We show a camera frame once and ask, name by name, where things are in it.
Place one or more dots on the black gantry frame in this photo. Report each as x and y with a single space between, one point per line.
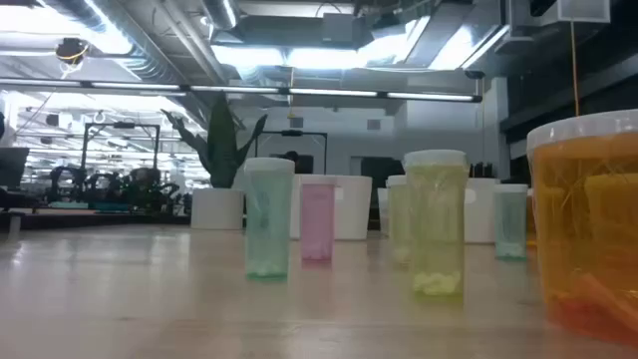
119 125
291 133

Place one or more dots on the background robot workstation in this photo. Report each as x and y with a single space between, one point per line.
144 187

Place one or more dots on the long ceiling light bar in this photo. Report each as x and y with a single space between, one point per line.
234 89

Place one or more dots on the dark background table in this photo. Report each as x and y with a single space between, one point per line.
75 219

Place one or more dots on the yellow-green pill bottle white cap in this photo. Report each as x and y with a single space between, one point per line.
396 224
436 224

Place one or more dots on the orange pill bottle white cap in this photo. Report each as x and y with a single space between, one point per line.
530 222
588 239

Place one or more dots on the green snake plant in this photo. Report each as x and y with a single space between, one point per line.
223 149

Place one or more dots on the white plant pot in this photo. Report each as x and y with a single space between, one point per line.
217 209

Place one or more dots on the pink pill bottle white cap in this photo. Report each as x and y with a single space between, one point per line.
317 224

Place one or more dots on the silver ventilation duct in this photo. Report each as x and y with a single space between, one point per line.
220 12

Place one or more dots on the teal pill bottle white cap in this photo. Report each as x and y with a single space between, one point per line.
269 224
511 224

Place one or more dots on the black background monitor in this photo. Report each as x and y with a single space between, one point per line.
12 167

